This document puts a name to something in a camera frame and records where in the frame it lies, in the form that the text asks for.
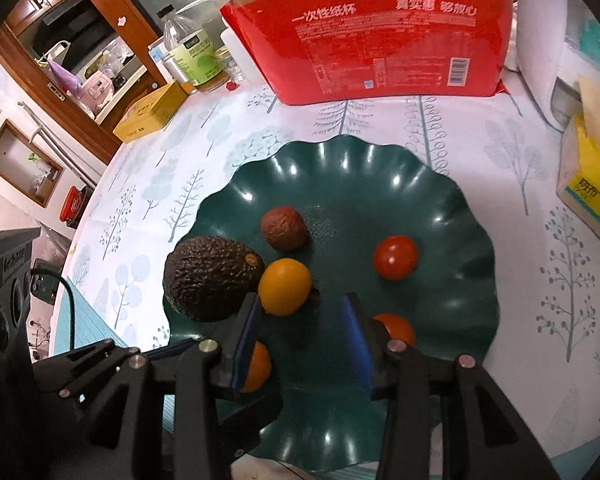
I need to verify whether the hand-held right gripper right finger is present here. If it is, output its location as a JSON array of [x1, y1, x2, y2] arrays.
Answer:
[[341, 292, 561, 480]]

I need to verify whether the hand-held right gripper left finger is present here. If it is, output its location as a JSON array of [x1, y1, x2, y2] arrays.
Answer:
[[82, 292, 263, 480]]

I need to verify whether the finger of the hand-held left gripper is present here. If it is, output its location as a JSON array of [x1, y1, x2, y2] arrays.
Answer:
[[57, 342, 196, 406], [32, 338, 116, 393]]

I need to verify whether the small tangerine with stem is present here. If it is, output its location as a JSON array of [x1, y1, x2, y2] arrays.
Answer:
[[240, 341, 272, 394]]

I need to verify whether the red tomato with stem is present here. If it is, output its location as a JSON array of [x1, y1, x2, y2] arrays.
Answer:
[[372, 313, 417, 347]]

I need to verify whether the yellow kumquat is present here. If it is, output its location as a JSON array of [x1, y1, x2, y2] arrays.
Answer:
[[258, 258, 313, 317]]

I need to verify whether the dark brown avocado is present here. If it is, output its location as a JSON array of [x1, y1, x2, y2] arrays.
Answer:
[[163, 236, 265, 323]]

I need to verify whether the red cherry tomato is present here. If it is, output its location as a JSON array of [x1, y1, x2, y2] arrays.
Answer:
[[373, 235, 419, 281]]

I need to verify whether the brown passion fruit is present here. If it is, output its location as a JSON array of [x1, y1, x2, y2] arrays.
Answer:
[[260, 206, 309, 252]]

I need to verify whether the dark green wavy plate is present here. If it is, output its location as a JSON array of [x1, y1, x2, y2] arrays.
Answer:
[[162, 135, 498, 473]]

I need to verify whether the red-lidded jar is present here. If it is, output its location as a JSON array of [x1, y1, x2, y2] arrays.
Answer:
[[60, 186, 88, 223]]

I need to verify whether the yellow cardboard box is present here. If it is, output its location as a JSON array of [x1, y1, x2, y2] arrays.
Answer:
[[112, 81, 190, 143]]

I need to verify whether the small metal can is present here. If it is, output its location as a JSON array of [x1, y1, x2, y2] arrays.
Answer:
[[160, 55, 188, 85]]

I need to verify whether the blue and white carton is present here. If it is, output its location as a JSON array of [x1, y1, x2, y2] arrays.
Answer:
[[147, 42, 168, 81]]

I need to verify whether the yellow tissue pack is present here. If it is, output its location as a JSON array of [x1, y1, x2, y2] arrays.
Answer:
[[555, 76, 600, 246]]

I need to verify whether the clear bottle green label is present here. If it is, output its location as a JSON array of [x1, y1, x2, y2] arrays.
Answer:
[[160, 5, 228, 93]]

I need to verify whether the red paper cup package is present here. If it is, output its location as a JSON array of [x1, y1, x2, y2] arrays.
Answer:
[[220, 0, 513, 106]]

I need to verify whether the white storage box clear lid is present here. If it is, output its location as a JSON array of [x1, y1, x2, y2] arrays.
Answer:
[[505, 0, 600, 133]]

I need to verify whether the black cable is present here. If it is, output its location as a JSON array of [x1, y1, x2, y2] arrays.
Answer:
[[30, 269, 77, 348]]

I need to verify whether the wooden framed wall niche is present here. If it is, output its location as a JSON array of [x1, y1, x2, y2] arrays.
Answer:
[[0, 120, 66, 208]]

